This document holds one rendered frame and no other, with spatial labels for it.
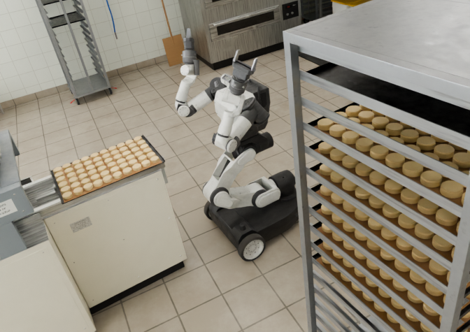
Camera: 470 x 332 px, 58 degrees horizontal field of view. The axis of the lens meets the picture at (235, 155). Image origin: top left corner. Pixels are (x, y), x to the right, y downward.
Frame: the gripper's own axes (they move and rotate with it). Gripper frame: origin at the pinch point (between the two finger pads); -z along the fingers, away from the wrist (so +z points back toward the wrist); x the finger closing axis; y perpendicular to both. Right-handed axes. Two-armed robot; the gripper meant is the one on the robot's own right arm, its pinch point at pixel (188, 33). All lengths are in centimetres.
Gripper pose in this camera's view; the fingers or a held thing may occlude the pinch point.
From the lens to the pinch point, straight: 281.5
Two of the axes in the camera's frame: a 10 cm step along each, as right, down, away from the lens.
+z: 0.1, 9.8, 1.9
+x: -0.3, 1.9, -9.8
